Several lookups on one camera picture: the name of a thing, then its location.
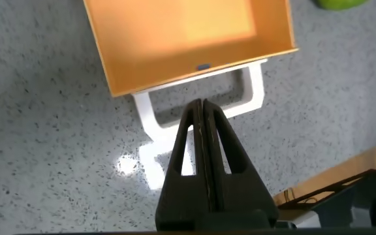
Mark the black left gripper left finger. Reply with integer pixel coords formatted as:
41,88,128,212
155,99,213,231

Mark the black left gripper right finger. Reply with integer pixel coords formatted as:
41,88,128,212
202,99,280,229

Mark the yellow drawer with white handle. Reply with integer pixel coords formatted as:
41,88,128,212
82,0,300,144

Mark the green lime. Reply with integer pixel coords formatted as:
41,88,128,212
316,0,371,11

